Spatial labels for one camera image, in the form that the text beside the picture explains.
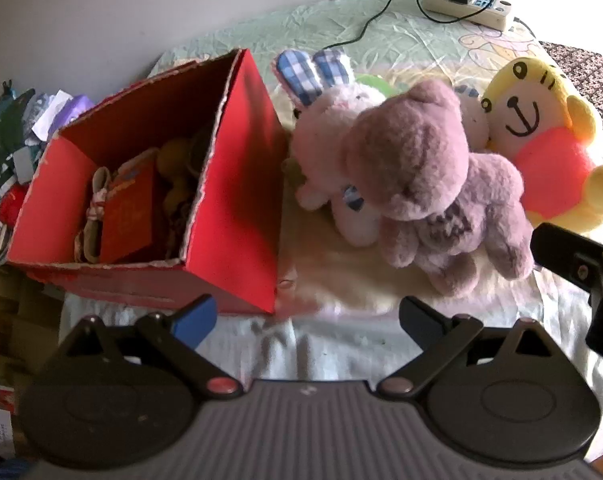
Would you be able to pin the white rabbit plush checked ears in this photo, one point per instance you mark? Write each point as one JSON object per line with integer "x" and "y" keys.
{"x": 331, "y": 115}

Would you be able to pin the cream power strip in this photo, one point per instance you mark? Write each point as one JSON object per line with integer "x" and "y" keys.
{"x": 486, "y": 10}

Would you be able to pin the red cloth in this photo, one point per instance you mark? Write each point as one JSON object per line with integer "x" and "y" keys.
{"x": 11, "y": 207}

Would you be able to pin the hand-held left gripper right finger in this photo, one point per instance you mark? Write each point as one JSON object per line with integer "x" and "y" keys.
{"x": 421, "y": 319}

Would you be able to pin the mustard yellow plush toy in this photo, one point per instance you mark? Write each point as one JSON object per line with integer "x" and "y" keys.
{"x": 176, "y": 160}

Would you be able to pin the mauve teddy bear plush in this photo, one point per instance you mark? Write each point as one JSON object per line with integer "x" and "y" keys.
{"x": 411, "y": 160}

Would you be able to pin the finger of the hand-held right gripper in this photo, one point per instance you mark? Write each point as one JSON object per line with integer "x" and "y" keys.
{"x": 561, "y": 252}

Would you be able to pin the beige cloth toy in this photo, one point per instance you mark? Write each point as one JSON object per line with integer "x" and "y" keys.
{"x": 94, "y": 202}

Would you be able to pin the red cardboard box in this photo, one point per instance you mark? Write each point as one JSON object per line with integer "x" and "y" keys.
{"x": 236, "y": 200}

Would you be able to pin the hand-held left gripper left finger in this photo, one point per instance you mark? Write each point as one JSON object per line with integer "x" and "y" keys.
{"x": 197, "y": 317}

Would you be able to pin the purple tissue pack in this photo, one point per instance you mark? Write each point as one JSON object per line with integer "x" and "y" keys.
{"x": 74, "y": 109}

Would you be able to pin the printed pastel bed sheet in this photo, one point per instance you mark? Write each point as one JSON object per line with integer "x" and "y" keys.
{"x": 406, "y": 35}

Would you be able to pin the brown wooden cabinet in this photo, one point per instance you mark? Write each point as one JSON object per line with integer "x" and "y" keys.
{"x": 11, "y": 310}

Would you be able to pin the green plush toy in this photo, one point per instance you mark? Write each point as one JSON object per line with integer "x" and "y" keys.
{"x": 374, "y": 83}

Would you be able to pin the pile of clutter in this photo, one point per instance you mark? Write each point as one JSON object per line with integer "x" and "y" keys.
{"x": 6, "y": 130}

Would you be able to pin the brown patterned blanket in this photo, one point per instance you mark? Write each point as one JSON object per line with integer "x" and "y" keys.
{"x": 591, "y": 75}

